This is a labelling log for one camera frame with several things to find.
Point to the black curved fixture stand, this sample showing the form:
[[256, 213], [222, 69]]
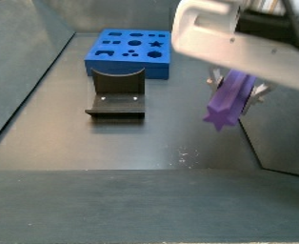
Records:
[[118, 94]]

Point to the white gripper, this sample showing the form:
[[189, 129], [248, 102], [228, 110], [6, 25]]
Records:
[[204, 35]]

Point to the purple star prism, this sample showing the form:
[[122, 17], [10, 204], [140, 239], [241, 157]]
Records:
[[229, 99]]

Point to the blue foam shape-sorter block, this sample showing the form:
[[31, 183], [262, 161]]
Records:
[[124, 51]]

